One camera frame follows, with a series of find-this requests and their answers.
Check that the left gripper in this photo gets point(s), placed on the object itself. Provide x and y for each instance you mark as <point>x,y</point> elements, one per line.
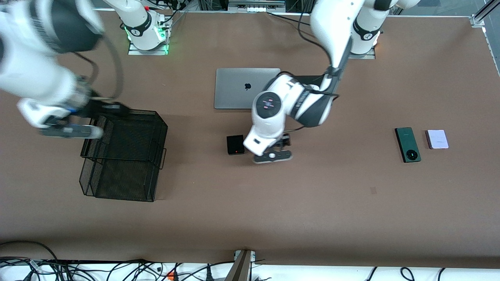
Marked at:
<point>284,141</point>

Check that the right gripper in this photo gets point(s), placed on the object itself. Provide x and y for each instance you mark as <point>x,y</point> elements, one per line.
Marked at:
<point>97,106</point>

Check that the black flip phone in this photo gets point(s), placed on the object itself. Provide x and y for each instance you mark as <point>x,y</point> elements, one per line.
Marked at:
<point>235,145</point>

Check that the dark green smartphone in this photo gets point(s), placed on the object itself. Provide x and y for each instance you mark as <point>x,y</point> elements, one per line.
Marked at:
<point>407,142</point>

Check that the pale pink phone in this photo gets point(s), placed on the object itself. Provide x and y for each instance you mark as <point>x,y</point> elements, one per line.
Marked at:
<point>437,139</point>

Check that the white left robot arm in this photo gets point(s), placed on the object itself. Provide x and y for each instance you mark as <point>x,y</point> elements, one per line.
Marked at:
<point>336,27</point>

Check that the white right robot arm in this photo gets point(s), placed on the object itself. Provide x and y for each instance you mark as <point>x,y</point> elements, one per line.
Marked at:
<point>39,78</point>

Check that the black mesh two-tier tray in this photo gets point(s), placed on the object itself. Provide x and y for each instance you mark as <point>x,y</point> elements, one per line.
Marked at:
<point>125,156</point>

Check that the black mouse pad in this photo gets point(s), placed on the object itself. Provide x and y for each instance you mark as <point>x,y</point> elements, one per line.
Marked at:
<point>302,79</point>

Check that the silver closed laptop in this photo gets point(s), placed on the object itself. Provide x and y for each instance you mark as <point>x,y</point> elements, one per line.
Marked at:
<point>234,89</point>

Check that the white power strip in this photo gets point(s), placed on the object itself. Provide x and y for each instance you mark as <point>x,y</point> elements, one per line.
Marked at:
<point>256,8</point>

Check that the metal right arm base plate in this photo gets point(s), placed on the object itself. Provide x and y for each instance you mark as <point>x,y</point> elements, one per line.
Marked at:
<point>134,51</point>

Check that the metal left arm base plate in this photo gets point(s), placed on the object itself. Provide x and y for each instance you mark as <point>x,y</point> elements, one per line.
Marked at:
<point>365,56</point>

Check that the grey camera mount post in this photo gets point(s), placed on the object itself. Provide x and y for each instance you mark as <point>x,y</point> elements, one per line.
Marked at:
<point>241,267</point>

